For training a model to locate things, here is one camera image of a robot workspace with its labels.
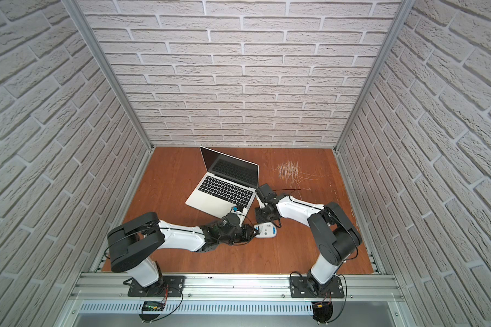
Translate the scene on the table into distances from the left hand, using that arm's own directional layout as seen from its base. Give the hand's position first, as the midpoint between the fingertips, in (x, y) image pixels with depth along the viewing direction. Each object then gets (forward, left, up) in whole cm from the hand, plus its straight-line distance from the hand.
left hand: (258, 226), depth 84 cm
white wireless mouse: (-1, -4, -2) cm, 5 cm away
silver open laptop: (+23, +14, -4) cm, 27 cm away
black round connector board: (-29, -21, -3) cm, 36 cm away
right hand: (+6, +1, -5) cm, 7 cm away
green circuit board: (-26, +39, -8) cm, 48 cm away
